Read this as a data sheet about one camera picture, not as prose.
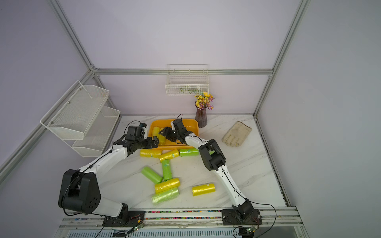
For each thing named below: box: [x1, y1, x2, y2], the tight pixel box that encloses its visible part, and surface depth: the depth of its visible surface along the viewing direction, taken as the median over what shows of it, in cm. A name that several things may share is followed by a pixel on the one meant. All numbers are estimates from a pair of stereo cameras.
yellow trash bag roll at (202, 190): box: [191, 183, 216, 197], surface depth 82 cm
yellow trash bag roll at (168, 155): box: [159, 148, 181, 163], surface depth 95 cm
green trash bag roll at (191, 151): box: [179, 147, 199, 157], surface depth 96 cm
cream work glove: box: [221, 120, 253, 147], surface depth 110 cm
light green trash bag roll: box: [151, 187, 180, 205], surface depth 78 cm
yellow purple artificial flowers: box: [194, 91, 216, 111], surface depth 97 cm
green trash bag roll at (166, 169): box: [161, 159, 173, 181], surface depth 89 cm
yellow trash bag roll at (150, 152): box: [139, 148, 163, 158], surface depth 95 cm
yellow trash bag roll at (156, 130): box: [152, 125, 161, 139], surface depth 109 cm
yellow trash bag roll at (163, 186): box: [154, 178, 181, 194], surface depth 83 cm
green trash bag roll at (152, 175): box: [140, 165, 163, 185], surface depth 87 cm
